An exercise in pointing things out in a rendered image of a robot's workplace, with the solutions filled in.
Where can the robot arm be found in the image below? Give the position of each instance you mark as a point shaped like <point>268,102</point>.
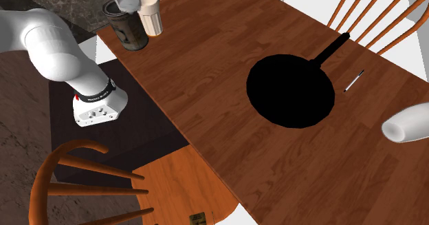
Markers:
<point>50,39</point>

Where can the brown wooden table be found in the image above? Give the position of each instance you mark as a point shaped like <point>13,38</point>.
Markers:
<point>214,66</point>

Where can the dark robot stand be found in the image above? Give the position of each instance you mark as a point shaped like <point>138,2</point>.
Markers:
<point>140,123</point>

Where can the black frying pan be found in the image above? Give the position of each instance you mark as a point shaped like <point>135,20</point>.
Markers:
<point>290,90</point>

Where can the cream ribbed cup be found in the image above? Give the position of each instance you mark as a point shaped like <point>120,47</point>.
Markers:
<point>151,16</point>

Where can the dark printed tin can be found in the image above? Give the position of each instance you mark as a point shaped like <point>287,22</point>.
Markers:
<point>132,33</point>

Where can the small olive box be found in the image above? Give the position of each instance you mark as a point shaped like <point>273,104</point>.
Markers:
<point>197,218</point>

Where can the black and white pen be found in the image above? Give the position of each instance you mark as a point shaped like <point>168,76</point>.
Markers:
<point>353,81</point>

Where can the white vase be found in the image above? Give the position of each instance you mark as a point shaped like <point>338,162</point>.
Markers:
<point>409,123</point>

